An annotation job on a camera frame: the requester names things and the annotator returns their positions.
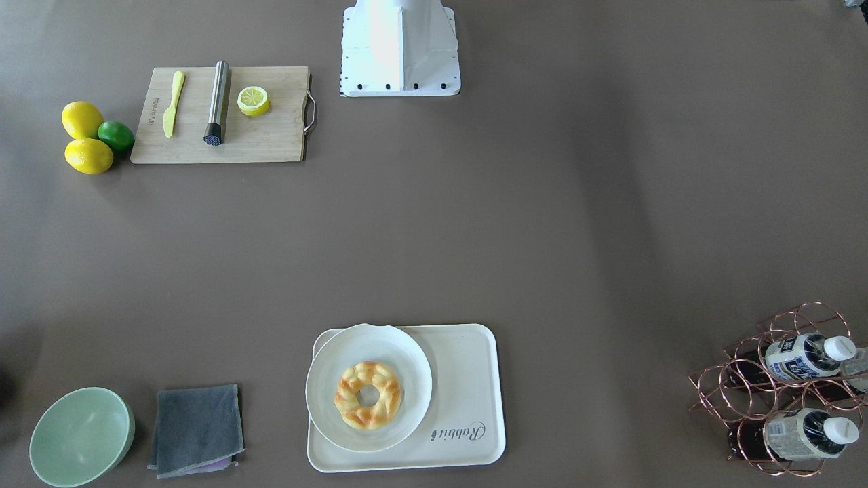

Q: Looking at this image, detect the tea bottle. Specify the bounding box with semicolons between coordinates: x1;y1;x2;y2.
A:
734;333;858;385
728;408;860;462

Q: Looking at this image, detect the cream serving tray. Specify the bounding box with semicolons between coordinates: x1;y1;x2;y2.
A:
307;323;506;473

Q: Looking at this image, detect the tea bottle far corner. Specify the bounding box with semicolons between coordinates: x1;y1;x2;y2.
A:
840;347;867;394

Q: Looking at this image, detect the white round plate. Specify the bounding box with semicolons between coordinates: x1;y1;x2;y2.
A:
306;324;432;452

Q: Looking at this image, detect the half lemon slice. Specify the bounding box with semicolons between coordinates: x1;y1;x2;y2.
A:
237;86;271;117

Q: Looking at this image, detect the steel muddler bar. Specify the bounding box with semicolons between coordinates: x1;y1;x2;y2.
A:
203;60;231;147

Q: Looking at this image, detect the wooden cutting board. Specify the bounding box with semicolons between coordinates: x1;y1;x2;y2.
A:
130;66;315;165

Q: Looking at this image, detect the yellow plastic knife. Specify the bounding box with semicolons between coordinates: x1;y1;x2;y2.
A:
162;70;186;138

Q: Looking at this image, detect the grey folded cloth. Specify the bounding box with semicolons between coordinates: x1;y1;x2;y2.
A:
148;384;245;479

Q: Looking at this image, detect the green lime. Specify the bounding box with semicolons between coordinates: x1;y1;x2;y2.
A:
97;120;136;153

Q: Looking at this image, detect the yellow lemon lower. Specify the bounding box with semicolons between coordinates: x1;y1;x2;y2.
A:
64;138;114;175

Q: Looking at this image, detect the yellow lemon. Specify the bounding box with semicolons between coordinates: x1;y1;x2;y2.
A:
61;101;104;140
64;138;114;175

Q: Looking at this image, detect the yellow lemon upper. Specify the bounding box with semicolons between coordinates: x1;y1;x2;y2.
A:
61;101;104;140

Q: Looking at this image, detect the mint green bowl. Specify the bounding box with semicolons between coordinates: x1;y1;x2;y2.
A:
30;387;136;487

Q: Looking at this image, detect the braided ring bread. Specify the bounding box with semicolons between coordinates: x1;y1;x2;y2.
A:
334;361;403;430

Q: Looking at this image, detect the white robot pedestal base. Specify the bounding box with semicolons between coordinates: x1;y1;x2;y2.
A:
339;1;462;97

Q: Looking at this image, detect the copper wire bottle rack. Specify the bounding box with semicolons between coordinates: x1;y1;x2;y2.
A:
688;302;866;479

